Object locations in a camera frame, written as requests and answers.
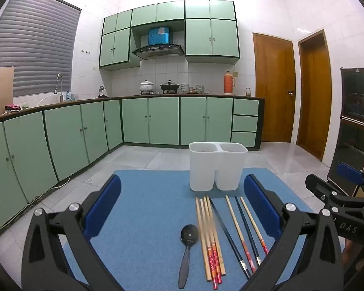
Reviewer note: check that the green base cabinets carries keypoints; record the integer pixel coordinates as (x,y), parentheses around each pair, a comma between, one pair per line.
(63,139)

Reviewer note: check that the white two-compartment utensil holder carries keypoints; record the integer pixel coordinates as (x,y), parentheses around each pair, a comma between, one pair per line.
(212,166)

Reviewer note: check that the blue mat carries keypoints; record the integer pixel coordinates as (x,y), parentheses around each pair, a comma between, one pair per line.
(151,218)

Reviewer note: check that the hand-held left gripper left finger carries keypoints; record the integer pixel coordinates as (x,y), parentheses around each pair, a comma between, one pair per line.
(104,203)

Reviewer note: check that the black wok with lid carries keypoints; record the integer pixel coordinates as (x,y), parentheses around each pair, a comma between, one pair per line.
(170,87)

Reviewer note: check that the black spoon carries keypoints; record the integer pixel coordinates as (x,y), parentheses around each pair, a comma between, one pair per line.
(189,235)

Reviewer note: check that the small glass jar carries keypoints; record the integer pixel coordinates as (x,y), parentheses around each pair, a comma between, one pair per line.
(248,92)

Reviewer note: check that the green drawer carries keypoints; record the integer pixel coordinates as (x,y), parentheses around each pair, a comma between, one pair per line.
(244,123)
(243,139)
(245,107)

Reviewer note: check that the wall hooks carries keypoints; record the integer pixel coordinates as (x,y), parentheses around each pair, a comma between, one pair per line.
(84,51)

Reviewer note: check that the white cooking pot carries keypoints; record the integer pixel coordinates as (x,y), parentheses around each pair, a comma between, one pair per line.
(146,87)

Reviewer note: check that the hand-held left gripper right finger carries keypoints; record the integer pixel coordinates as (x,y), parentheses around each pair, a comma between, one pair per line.
(261,203)

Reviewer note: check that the person's right hand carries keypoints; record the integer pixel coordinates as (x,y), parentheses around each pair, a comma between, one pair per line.
(349,254)

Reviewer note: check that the brown cardboard board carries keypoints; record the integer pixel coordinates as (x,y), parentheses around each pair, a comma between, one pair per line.
(7,91)

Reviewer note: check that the ceramic cup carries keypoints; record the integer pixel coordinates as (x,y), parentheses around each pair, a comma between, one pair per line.
(200,89)

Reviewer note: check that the dish soap bottles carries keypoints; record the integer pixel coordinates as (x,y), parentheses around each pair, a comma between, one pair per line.
(71,97)

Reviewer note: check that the green wall cabinets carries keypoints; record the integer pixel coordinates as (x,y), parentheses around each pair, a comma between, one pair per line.
(200,36)

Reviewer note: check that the black disinfection cabinet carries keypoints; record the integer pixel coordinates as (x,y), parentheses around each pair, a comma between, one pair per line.
(356,121)

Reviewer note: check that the plain wooden door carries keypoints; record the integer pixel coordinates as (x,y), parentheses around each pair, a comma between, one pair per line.
(315,97)

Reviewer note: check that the red cloth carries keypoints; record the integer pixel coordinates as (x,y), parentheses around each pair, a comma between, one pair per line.
(12,107)

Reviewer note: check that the grey window blind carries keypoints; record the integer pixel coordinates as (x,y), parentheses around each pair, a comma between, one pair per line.
(33,45)

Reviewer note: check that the silver kitchen faucet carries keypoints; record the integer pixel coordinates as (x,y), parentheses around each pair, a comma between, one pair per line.
(60,81)

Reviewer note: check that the orange thermos flask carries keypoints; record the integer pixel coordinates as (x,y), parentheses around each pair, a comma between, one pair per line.
(229,83)

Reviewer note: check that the black chopstick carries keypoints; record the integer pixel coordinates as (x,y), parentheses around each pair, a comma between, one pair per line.
(229,238)
(247,229)

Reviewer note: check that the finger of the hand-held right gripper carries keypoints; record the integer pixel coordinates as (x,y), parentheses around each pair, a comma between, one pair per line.
(321,189)
(350,173)

